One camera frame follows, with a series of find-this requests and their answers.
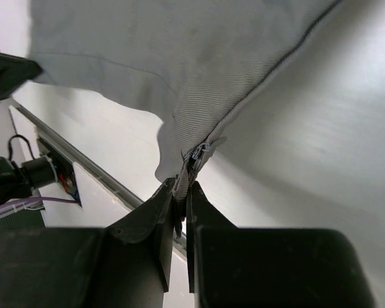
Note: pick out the grey pleated skirt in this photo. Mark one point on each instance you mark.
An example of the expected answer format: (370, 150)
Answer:
(194, 64)

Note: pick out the aluminium front rail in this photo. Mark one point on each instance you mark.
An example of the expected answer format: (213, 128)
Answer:
(104, 200)

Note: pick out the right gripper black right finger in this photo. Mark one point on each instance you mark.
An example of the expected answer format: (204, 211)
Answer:
(230, 266)

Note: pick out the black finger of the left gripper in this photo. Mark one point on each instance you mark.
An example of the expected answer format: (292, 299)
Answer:
(14, 72)

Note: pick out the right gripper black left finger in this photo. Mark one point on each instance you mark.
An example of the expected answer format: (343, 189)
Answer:
(127, 264)

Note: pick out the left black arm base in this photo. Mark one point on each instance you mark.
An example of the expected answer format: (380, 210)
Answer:
(19, 181)

